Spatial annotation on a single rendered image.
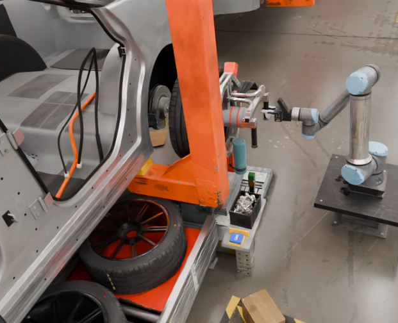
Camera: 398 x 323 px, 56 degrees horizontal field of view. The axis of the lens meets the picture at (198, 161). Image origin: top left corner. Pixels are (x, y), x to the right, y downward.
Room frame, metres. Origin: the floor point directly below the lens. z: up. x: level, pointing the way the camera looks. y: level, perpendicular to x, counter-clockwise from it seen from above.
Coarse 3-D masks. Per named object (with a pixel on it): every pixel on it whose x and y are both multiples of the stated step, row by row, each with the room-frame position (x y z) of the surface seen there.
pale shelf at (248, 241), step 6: (264, 204) 1.73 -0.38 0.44; (258, 216) 1.63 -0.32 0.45; (258, 222) 1.59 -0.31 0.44; (228, 228) 1.57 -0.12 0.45; (240, 228) 1.55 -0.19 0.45; (246, 228) 1.54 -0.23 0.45; (252, 228) 1.54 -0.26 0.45; (228, 234) 1.52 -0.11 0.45; (252, 234) 1.49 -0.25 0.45; (222, 240) 1.48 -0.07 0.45; (228, 240) 1.47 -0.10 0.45; (246, 240) 1.45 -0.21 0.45; (252, 240) 1.45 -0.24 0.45; (222, 246) 1.46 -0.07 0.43; (228, 246) 1.44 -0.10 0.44; (234, 246) 1.42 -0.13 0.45; (246, 246) 1.41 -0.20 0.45
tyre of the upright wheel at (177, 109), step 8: (176, 80) 2.23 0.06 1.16; (176, 88) 2.16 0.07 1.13; (176, 96) 2.12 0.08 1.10; (176, 104) 2.09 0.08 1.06; (232, 104) 2.50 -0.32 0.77; (176, 112) 2.06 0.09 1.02; (176, 120) 2.03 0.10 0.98; (184, 120) 2.01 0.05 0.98; (176, 128) 2.02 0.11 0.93; (184, 128) 2.00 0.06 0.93; (176, 136) 2.02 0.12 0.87; (184, 136) 1.99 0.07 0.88; (176, 144) 2.02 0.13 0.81; (184, 144) 2.00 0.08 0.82; (176, 152) 2.05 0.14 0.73; (184, 152) 2.02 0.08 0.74
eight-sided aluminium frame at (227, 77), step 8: (224, 72) 2.32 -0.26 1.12; (232, 72) 2.30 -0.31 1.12; (224, 80) 2.27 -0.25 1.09; (232, 80) 2.30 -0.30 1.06; (224, 88) 2.12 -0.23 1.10; (232, 88) 2.43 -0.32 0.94; (240, 104) 2.41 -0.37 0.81; (232, 128) 2.34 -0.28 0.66; (232, 136) 2.30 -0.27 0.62; (232, 144) 2.20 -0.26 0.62
